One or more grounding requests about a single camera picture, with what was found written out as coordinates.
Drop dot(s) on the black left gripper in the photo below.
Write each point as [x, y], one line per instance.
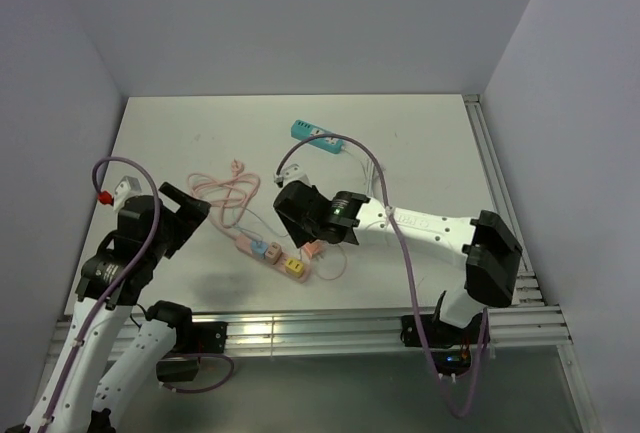
[188, 216]

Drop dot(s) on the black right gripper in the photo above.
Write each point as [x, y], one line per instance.
[299, 236]

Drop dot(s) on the salmon pink charger plug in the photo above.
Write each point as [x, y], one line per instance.
[313, 249]

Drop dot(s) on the yellow charger plug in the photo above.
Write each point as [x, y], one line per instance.
[294, 267]

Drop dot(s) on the blue charger plug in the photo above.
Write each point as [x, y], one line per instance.
[258, 248]

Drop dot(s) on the pink power strip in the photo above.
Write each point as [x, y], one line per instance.
[242, 244]

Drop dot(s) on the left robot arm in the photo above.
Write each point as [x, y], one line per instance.
[86, 391]

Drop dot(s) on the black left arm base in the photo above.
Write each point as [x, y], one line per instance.
[195, 345]

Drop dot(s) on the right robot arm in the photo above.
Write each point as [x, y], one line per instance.
[482, 247]

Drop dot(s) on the teal power strip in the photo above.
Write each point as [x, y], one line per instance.
[320, 138]

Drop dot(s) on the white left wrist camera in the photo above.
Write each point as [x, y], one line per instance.
[127, 188]

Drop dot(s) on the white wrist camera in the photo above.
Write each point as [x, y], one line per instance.
[127, 188]
[290, 174]

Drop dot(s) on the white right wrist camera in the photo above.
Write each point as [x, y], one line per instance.
[290, 174]

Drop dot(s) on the aluminium frame rail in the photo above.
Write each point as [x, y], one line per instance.
[326, 354]

